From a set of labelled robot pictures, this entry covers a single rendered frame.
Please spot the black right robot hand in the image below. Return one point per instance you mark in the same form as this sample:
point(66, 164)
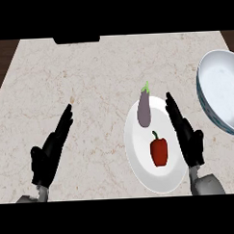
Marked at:
point(189, 141)

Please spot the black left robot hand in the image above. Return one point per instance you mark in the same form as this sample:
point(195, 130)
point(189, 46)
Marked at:
point(48, 154)

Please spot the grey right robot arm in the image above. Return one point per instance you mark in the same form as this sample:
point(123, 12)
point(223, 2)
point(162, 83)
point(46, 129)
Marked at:
point(205, 182)

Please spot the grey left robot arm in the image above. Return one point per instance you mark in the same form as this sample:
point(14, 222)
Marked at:
point(35, 195)

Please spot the red bell pepper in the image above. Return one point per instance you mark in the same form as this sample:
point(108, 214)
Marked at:
point(159, 152)

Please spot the white round plate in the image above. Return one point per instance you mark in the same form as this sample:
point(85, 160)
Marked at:
point(155, 149)

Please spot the white bowl with blue rim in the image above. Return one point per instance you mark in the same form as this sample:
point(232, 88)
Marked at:
point(222, 88)

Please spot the purple eggplant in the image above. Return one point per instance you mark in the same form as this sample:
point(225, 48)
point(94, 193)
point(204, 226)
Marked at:
point(143, 111)

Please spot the black flat appliance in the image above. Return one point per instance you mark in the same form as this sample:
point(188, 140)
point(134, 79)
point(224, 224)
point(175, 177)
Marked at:
point(77, 39)

